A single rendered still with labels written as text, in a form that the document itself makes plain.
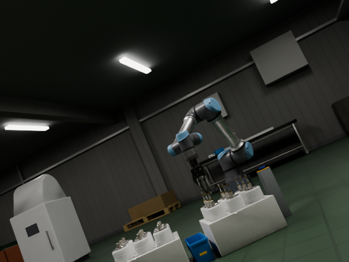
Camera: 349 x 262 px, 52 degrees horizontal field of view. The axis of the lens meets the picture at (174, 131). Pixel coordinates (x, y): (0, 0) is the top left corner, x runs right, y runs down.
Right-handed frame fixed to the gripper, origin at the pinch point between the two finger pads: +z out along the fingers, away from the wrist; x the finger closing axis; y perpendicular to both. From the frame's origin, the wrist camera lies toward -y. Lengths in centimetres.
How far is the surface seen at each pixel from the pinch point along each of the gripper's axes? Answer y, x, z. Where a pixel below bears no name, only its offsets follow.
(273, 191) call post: -23.0, 36.2, 17.4
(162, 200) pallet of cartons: -606, -130, 2
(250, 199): -0.6, 20.1, 14.1
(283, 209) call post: -23, 37, 30
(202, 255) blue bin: 6.9, -15.9, 30.0
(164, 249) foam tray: 15.2, -31.7, 18.5
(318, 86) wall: -615, 293, -90
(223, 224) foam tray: 8.1, 1.0, 19.3
